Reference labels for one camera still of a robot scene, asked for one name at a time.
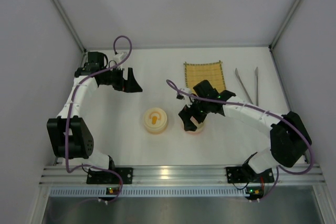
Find cream lid pink handle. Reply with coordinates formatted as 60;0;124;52
183;121;205;131

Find cream lid orange handle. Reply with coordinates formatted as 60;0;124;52
143;108;167;124

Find metal tongs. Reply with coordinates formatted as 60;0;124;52
234;67;260;106

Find pink lunch bowl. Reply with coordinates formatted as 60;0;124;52
185;127;204;135

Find orange lunch bowl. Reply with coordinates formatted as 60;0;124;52
144;119;168;134

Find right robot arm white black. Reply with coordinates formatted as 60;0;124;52
176;80;312;182

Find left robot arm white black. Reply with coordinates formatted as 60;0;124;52
47;51;143;175

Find bamboo sushi mat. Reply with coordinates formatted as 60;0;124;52
183;61;226;92

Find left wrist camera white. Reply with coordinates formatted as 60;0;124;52
112;52;128;64

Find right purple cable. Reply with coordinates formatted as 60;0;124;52
166;79;315;202

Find purple cable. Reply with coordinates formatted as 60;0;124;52
65;36;132;204
166;79;315;202

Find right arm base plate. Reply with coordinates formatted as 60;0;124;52
225;166;275;185

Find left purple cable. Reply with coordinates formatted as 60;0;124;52
65;36;132;204

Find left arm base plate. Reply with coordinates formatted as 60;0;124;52
86;167;133;185

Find aluminium mounting rail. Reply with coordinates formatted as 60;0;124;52
39;165;326;186

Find left aluminium frame post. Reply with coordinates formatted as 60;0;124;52
51;0;87;55

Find aluminium frame post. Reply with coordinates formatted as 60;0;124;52
268;0;303;52
51;0;87;55

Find slotted cable duct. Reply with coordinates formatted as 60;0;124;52
49;186;261;198

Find right aluminium frame post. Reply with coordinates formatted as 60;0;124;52
268;0;303;52

